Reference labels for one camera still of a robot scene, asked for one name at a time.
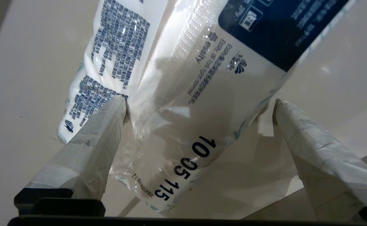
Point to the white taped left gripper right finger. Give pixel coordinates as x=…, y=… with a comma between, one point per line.
x=331, y=166

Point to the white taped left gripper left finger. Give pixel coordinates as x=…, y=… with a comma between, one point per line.
x=89, y=153

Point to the white tissue pack blue print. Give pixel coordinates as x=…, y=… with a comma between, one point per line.
x=186, y=78

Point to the glossy grey cabinet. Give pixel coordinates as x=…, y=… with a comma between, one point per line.
x=29, y=78

